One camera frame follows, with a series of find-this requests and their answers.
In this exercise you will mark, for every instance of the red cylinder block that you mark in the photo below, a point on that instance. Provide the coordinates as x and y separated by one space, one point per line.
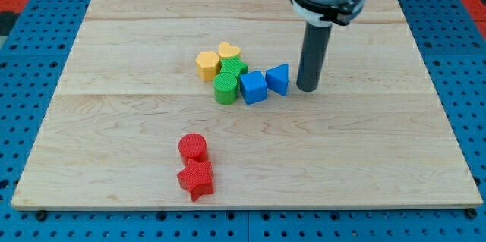
193 146

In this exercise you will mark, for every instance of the blue triangle block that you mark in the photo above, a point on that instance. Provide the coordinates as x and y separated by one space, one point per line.
277 79

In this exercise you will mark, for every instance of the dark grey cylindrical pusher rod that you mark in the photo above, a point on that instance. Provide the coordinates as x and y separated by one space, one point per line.
313 51

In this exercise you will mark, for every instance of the green star block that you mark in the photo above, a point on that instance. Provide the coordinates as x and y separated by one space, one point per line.
234 66

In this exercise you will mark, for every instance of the yellow hexagon block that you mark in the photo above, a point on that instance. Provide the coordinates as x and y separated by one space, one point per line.
208 65

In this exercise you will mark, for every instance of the light wooden board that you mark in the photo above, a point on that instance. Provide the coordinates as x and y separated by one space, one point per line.
373 135

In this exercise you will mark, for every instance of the red star block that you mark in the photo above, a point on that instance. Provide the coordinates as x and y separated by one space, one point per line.
197 178

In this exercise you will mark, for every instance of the green cylinder block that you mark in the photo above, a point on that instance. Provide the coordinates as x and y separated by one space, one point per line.
225 86

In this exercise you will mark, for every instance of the blue cube block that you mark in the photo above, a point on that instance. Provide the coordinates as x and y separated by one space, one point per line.
253 87

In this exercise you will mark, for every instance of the yellow heart block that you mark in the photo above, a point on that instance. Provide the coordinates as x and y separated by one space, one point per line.
227 50

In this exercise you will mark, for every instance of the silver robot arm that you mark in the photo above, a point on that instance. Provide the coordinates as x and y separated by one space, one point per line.
320 16

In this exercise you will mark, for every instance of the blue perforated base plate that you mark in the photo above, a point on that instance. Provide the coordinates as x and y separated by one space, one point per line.
31 61

